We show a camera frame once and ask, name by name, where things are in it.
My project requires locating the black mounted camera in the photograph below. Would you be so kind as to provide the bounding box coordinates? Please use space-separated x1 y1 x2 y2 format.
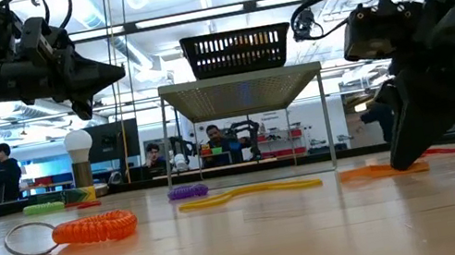
289 5 326 45

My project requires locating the orange spiral coil keychain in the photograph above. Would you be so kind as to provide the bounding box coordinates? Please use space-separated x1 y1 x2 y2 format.
0 202 142 255

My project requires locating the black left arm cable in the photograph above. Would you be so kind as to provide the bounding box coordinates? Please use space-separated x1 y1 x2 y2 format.
0 0 79 41

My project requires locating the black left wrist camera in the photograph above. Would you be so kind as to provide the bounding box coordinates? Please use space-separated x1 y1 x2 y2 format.
13 11 73 66

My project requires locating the black robot arms rig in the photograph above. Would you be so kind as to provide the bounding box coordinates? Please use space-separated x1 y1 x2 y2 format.
167 116 266 175

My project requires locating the overhead light bar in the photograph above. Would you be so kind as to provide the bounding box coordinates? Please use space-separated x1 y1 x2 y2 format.
68 0 325 45

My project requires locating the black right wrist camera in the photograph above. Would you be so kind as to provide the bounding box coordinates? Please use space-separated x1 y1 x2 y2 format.
336 0 431 67

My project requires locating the black monitor screen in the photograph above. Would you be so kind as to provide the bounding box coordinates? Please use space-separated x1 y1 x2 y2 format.
83 116 144 164

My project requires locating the yellow green crayon box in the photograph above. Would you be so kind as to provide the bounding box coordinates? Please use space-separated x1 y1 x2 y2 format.
29 184 98 212

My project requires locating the wooden lamp with white bulb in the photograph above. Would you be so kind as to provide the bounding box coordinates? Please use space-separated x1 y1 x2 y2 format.
61 125 112 202

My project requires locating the purple spiral coil keychain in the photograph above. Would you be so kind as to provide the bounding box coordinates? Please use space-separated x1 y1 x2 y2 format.
166 181 212 203

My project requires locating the green spiral coil keychain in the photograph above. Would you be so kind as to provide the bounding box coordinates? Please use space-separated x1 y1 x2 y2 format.
20 199 67 218

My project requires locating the orange rubber band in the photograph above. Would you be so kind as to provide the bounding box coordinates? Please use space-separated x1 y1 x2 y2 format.
338 154 431 188

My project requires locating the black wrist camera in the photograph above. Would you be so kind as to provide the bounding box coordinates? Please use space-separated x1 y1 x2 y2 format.
336 0 431 67
13 11 73 66

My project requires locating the yellow rubber band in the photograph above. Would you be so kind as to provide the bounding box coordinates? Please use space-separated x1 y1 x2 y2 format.
176 171 325 214

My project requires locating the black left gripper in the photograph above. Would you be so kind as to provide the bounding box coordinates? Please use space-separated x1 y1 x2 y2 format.
0 38 133 136

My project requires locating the black plastic mesh basket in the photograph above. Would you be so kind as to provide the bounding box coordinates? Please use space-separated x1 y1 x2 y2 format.
178 19 298 84

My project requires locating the red rubber band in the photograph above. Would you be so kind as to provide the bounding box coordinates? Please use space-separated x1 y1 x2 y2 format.
63 197 103 213
421 144 455 161

